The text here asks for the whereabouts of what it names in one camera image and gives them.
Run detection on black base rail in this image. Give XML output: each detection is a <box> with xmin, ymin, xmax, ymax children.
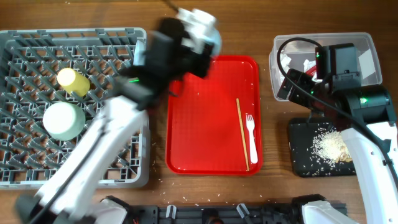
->
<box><xmin>93</xmin><ymin>195</ymin><xmax>348</xmax><ymax>224</ymax></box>

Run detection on grey dishwasher rack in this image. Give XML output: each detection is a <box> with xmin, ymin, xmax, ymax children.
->
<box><xmin>1</xmin><ymin>27</ymin><xmax>147</xmax><ymax>189</ymax></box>

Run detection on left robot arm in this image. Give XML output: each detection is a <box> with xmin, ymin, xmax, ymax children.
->
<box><xmin>15</xmin><ymin>8</ymin><xmax>221</xmax><ymax>223</ymax></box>

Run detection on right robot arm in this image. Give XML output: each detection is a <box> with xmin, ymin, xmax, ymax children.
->
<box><xmin>276</xmin><ymin>37</ymin><xmax>397</xmax><ymax>223</ymax></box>

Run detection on rice and nut scraps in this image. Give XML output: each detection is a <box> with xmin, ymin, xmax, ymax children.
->
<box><xmin>311</xmin><ymin>131</ymin><xmax>353</xmax><ymax>166</ymax></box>

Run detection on red snack wrapper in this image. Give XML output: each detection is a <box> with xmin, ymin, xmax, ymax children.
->
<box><xmin>305</xmin><ymin>68</ymin><xmax>317</xmax><ymax>77</ymax></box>

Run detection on white tissue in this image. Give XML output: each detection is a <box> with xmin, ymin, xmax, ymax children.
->
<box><xmin>303</xmin><ymin>59</ymin><xmax>317</xmax><ymax>72</ymax></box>
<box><xmin>280</xmin><ymin>52</ymin><xmax>292</xmax><ymax>73</ymax></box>

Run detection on clear plastic bin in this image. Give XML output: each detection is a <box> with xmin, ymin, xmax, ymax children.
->
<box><xmin>269</xmin><ymin>32</ymin><xmax>382</xmax><ymax>101</ymax></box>

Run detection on black tray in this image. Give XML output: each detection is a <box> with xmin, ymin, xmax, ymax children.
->
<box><xmin>287</xmin><ymin>118</ymin><xmax>356</xmax><ymax>177</ymax></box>

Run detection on wooden chopstick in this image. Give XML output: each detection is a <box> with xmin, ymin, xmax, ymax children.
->
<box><xmin>236</xmin><ymin>98</ymin><xmax>249</xmax><ymax>171</ymax></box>

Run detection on yellow plastic cup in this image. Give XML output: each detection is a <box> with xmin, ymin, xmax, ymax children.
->
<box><xmin>57</xmin><ymin>68</ymin><xmax>90</xmax><ymax>97</ymax></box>

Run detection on light green food bowl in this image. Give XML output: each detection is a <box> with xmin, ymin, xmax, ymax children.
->
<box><xmin>43</xmin><ymin>102</ymin><xmax>86</xmax><ymax>141</ymax></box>

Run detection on white round plate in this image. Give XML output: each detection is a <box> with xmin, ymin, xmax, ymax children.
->
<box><xmin>133</xmin><ymin>40</ymin><xmax>146</xmax><ymax>66</ymax></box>

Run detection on red plastic tray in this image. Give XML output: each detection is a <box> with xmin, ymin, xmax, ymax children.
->
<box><xmin>165</xmin><ymin>55</ymin><xmax>262</xmax><ymax>176</ymax></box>

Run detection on white plastic fork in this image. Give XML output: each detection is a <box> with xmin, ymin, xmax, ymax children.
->
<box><xmin>246</xmin><ymin>114</ymin><xmax>258</xmax><ymax>164</ymax></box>

